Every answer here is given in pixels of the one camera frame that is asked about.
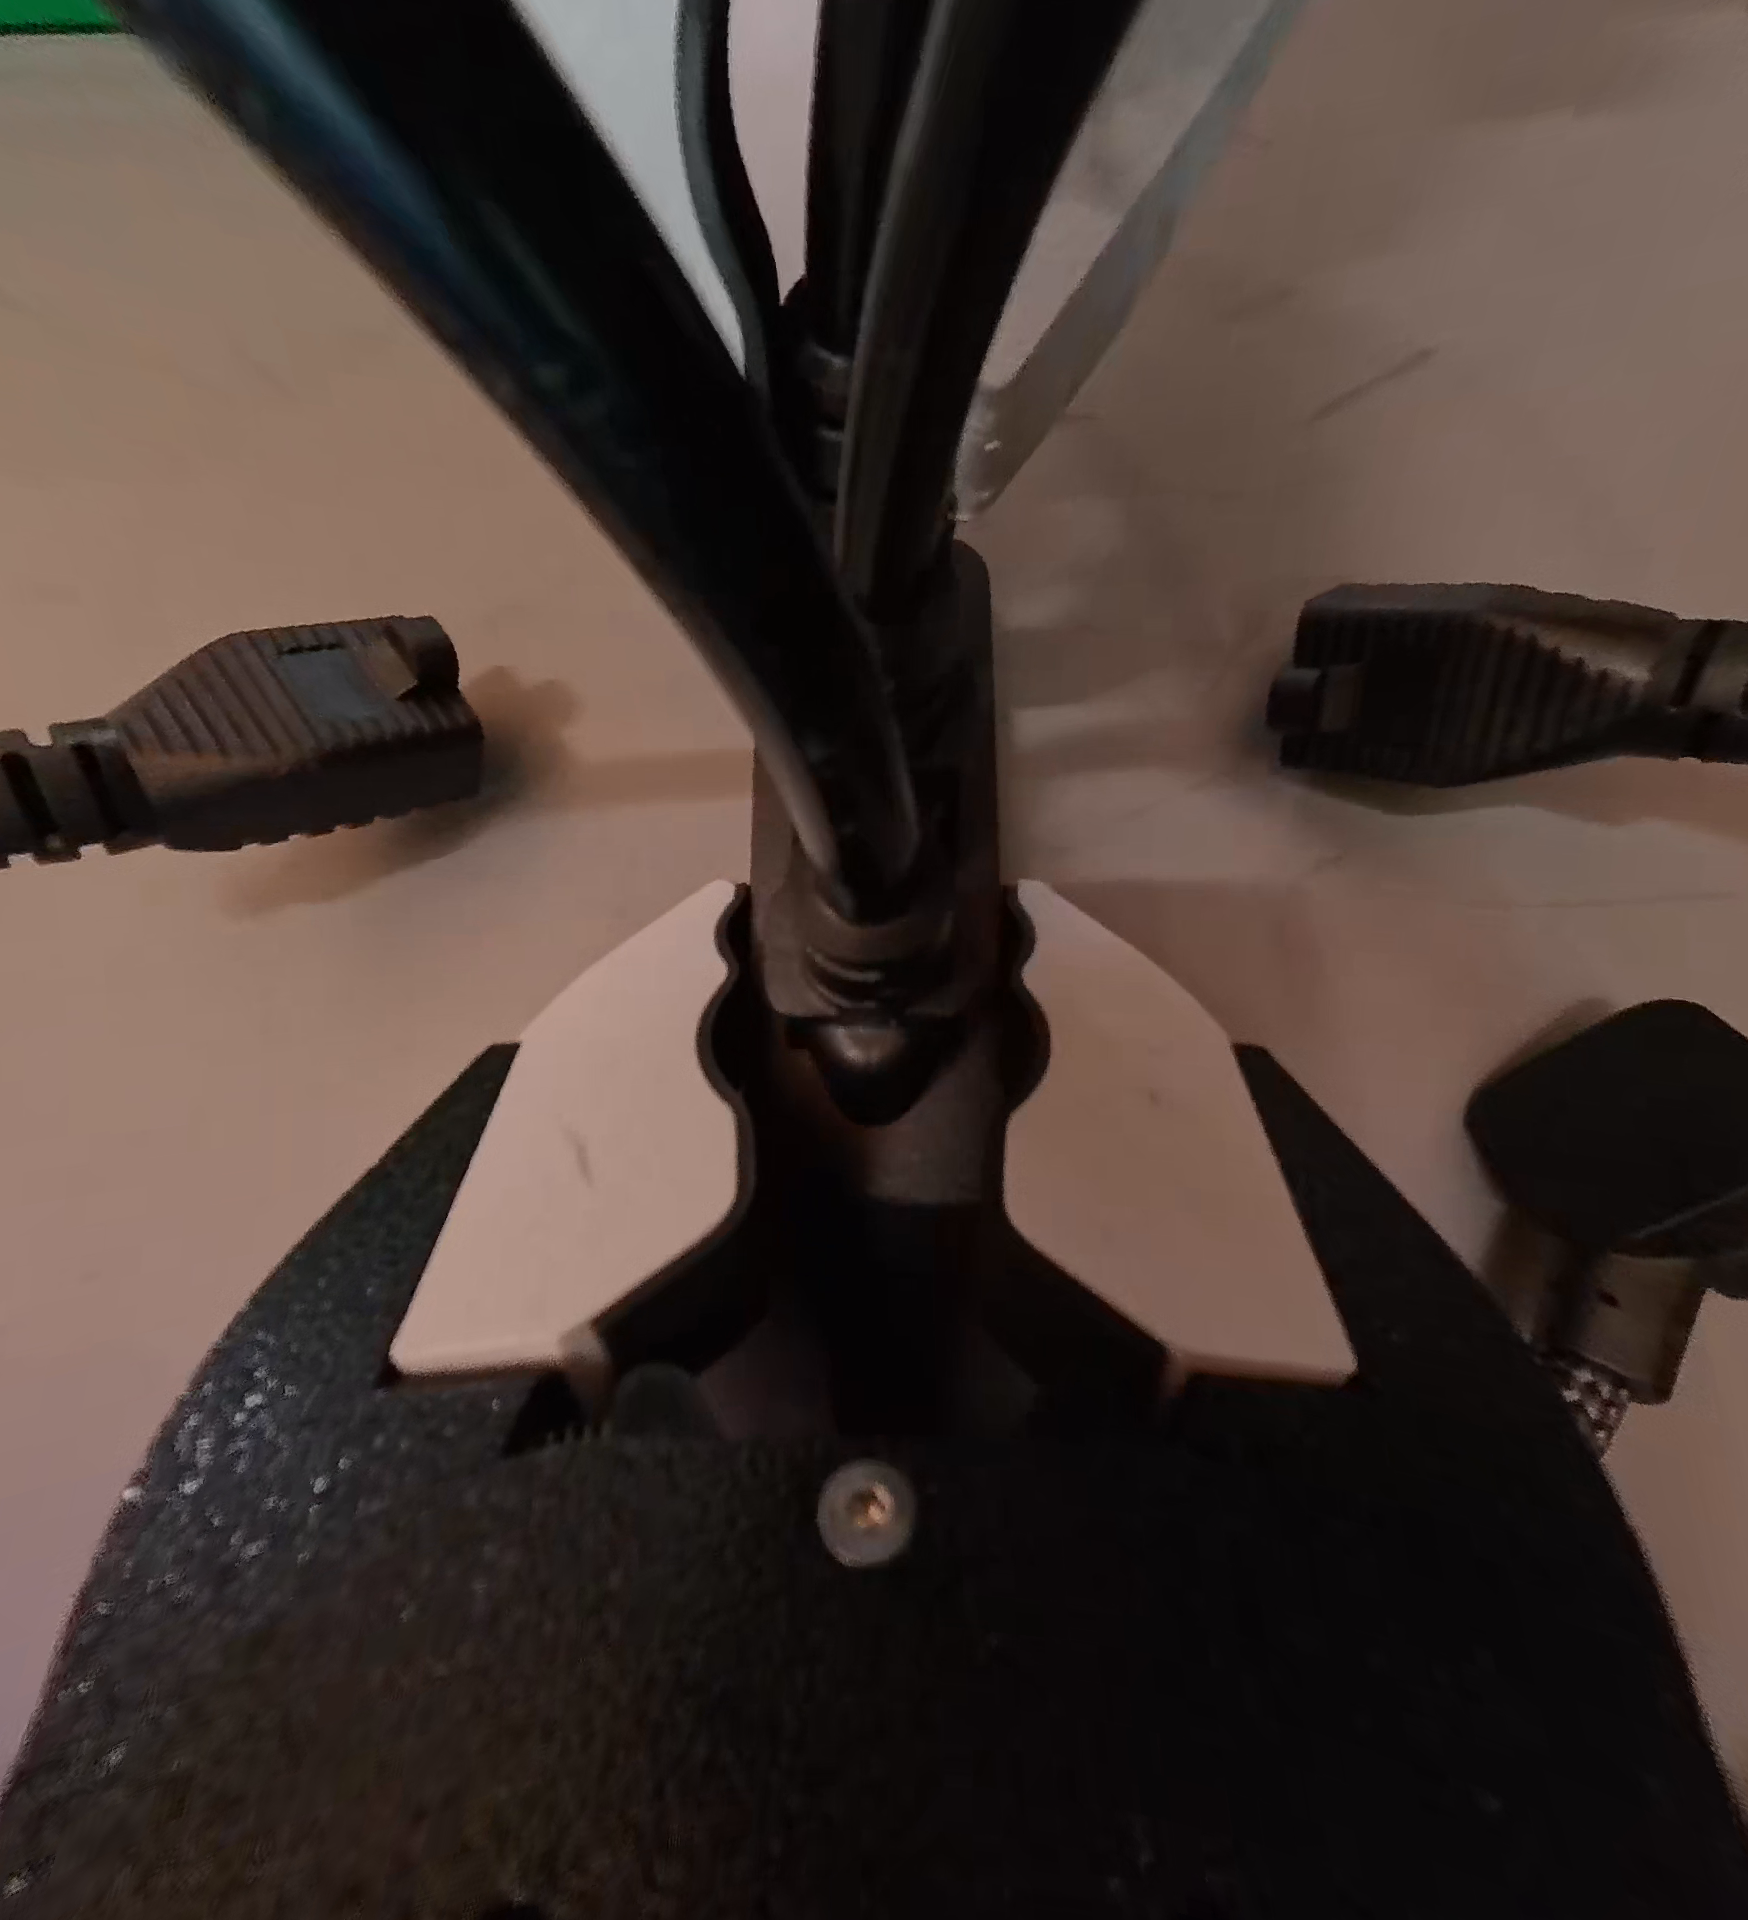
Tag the ribbed black plug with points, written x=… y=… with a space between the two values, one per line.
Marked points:
x=1504 y=689
x=275 y=737

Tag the green board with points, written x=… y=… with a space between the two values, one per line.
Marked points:
x=4 y=14

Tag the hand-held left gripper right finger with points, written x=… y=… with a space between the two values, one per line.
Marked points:
x=1158 y=1155

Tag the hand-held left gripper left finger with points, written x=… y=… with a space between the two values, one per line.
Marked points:
x=575 y=1155

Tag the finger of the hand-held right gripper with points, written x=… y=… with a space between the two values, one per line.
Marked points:
x=1158 y=120
x=637 y=76

